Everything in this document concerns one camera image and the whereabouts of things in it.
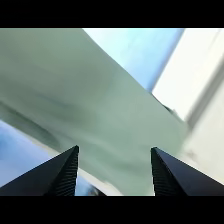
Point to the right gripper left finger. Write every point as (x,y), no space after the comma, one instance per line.
(53,176)

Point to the pale green garment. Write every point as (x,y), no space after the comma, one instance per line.
(100,110)

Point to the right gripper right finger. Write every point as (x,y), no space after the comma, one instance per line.
(180,178)

